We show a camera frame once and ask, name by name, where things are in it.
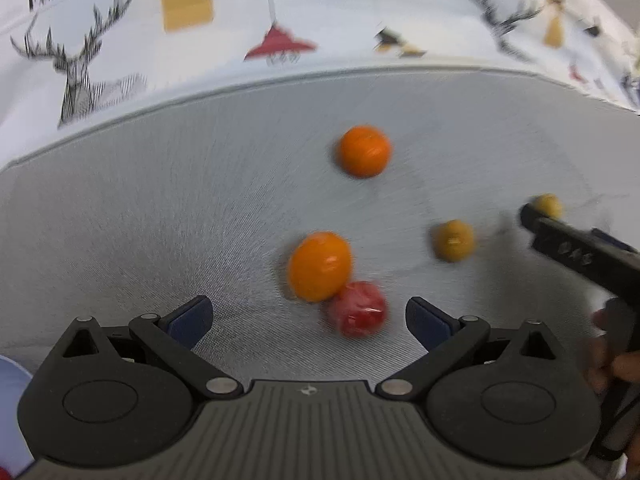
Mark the deer printed quilt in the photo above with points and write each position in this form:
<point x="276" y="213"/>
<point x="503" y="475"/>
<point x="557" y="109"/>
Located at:
<point x="320" y="15"/>

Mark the blue plate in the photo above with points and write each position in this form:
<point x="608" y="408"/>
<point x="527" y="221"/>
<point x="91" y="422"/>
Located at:
<point x="12" y="410"/>

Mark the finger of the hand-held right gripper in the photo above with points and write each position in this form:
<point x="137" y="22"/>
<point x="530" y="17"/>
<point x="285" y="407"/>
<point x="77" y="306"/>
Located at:
<point x="575" y="252"/>

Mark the red fruit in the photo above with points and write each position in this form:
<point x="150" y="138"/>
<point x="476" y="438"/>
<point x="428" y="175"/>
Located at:
<point x="358" y="309"/>

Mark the grey round mat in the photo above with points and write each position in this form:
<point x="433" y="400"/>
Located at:
<point x="200" y="200"/>

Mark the green olive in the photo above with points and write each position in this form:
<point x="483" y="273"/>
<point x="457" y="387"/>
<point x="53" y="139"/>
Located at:
<point x="549" y="206"/>
<point x="453" y="240"/>

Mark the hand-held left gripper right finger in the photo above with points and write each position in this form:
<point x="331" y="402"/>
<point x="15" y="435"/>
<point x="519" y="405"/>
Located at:
<point x="431" y="322"/>

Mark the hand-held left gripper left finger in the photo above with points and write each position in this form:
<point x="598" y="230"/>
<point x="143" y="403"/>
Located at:
<point x="189" y="322"/>

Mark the person's right hand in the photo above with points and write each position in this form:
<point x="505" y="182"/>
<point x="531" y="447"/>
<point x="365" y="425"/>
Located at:
<point x="597" y="365"/>

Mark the orange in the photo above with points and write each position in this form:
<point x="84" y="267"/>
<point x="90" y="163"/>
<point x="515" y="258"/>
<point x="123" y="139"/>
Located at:
<point x="320" y="266"/>
<point x="365" y="151"/>

